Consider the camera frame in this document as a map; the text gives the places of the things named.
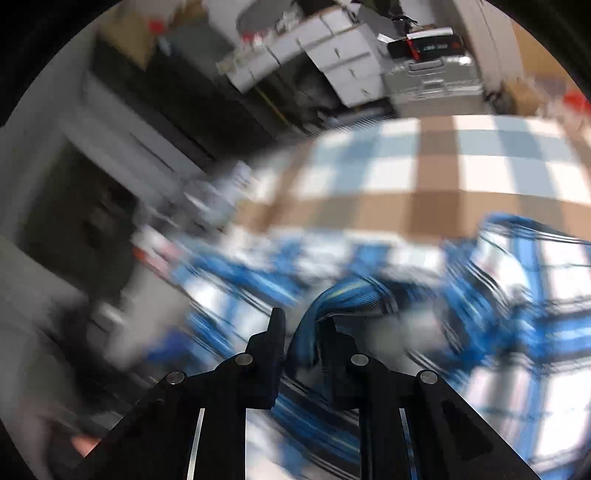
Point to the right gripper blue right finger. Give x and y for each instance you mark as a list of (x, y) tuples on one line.
[(412, 426)]

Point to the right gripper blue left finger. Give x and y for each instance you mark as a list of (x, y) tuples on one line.
[(193, 427)]

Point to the blue white plaid shirt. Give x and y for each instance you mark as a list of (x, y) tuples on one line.
[(503, 317)]

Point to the person left hand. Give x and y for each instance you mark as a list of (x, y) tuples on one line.
[(84, 444)]

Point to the checkered brown blue bedsheet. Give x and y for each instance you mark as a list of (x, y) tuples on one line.
[(426, 179)]

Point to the silver flat suitcase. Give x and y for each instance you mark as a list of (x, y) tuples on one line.
[(446, 86)]

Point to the black shoe box with red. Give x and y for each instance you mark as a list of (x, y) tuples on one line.
[(427, 45)]

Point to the white drawer desk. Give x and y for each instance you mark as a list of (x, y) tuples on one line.
[(341, 47)]

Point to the white upright suitcase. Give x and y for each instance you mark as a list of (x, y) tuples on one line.
[(492, 41)]

